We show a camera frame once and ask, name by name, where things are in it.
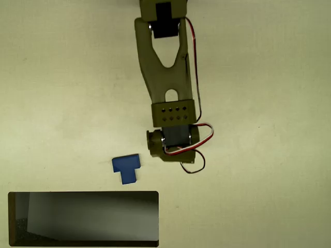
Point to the blue T-shaped block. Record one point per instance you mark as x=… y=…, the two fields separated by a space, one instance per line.
x=126 y=165

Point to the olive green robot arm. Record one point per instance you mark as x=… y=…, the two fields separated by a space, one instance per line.
x=165 y=77

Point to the dark rectangular bin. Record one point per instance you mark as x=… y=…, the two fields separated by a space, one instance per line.
x=77 y=219

